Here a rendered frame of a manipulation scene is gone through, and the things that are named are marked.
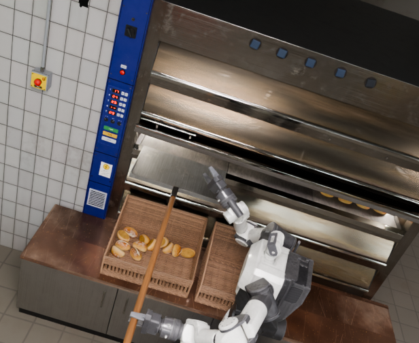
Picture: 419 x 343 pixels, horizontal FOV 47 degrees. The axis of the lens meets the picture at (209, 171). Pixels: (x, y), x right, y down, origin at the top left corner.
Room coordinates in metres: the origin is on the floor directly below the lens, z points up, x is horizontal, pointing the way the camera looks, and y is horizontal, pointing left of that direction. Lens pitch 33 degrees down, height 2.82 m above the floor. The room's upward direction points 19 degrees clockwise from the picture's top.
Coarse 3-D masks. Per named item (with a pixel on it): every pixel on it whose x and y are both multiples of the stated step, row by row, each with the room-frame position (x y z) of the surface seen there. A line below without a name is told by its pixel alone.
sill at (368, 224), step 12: (228, 180) 2.54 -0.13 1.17; (240, 180) 2.57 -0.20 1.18; (264, 192) 2.56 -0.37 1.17; (276, 192) 2.58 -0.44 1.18; (300, 204) 2.57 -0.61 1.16; (312, 204) 2.59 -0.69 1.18; (336, 216) 2.58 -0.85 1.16; (348, 216) 2.60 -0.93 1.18; (360, 216) 2.64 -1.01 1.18; (372, 228) 2.59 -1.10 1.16; (384, 228) 2.61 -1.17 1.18; (396, 228) 2.66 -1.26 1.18
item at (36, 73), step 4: (36, 68) 2.46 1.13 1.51; (32, 72) 2.41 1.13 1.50; (36, 72) 2.41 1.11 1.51; (40, 72) 2.43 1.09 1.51; (44, 72) 2.44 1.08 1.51; (48, 72) 2.46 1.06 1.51; (32, 76) 2.41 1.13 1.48; (36, 76) 2.41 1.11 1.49; (40, 76) 2.41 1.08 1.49; (44, 76) 2.41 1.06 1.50; (48, 76) 2.42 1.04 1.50; (32, 80) 2.41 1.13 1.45; (44, 80) 2.41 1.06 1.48; (48, 80) 2.43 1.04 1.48; (32, 84) 2.41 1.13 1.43; (44, 84) 2.41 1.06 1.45; (48, 84) 2.44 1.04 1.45; (40, 88) 2.41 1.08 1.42; (44, 88) 2.41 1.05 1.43; (48, 88) 2.44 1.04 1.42
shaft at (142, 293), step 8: (168, 208) 2.03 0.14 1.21; (168, 216) 1.96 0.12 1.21; (160, 232) 1.83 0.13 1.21; (160, 240) 1.77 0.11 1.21; (152, 256) 1.66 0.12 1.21; (152, 264) 1.60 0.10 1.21; (144, 280) 1.50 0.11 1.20; (144, 288) 1.46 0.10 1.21; (144, 296) 1.42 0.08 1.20; (136, 304) 1.36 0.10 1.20; (136, 320) 1.29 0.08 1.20; (128, 328) 1.24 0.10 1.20; (128, 336) 1.20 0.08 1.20
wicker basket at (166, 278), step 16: (128, 208) 2.45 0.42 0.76; (144, 208) 2.46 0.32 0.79; (160, 208) 2.48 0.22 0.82; (128, 224) 2.43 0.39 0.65; (144, 224) 2.44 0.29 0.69; (160, 224) 2.46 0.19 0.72; (176, 224) 2.47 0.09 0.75; (192, 224) 2.49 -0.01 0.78; (112, 240) 2.20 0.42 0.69; (176, 240) 2.45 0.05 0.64; (192, 240) 2.46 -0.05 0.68; (112, 256) 2.17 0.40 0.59; (128, 256) 2.22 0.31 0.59; (144, 256) 2.26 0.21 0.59; (160, 256) 2.31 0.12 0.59; (112, 272) 2.02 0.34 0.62; (128, 272) 2.03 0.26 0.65; (144, 272) 2.03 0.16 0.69; (160, 272) 2.04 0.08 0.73; (176, 272) 2.22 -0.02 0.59; (192, 272) 2.17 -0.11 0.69; (160, 288) 2.04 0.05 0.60; (176, 288) 2.10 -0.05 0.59
